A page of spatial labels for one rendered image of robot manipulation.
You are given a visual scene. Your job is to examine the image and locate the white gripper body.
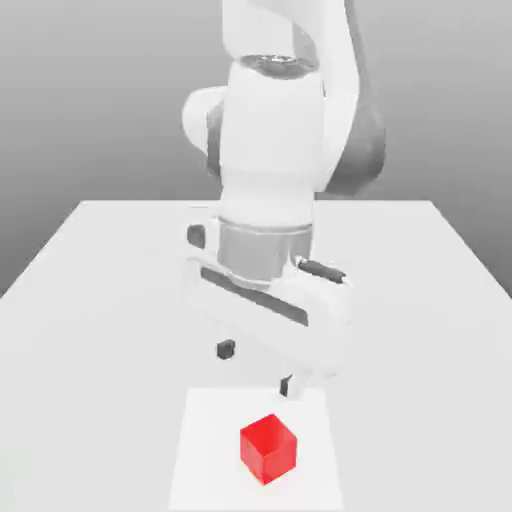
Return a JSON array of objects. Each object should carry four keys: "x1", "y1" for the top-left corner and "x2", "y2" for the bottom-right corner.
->
[{"x1": 184, "y1": 254, "x2": 356, "y2": 378}]

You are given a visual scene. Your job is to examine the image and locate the small red cube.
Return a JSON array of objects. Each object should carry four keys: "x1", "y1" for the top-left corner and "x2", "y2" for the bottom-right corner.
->
[{"x1": 239, "y1": 412, "x2": 299, "y2": 487}]

